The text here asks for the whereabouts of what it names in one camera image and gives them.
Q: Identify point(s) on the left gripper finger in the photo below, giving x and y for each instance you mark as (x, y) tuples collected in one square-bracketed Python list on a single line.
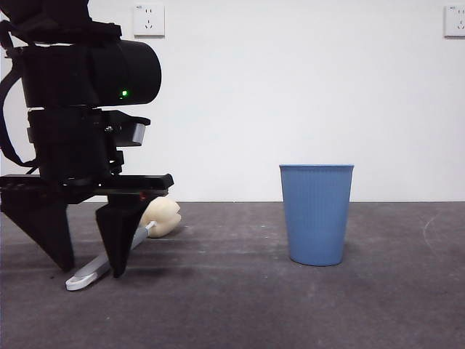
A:
[(47, 229), (118, 236)]

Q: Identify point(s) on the blue ribbed plastic cup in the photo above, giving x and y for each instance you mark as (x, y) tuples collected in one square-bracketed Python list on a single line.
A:
[(315, 218)]

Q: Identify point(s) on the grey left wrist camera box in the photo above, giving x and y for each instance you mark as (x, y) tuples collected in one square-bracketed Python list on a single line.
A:
[(140, 133)]

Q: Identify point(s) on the white wall socket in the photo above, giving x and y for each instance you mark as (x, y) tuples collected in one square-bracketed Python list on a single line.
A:
[(456, 22), (149, 20)]

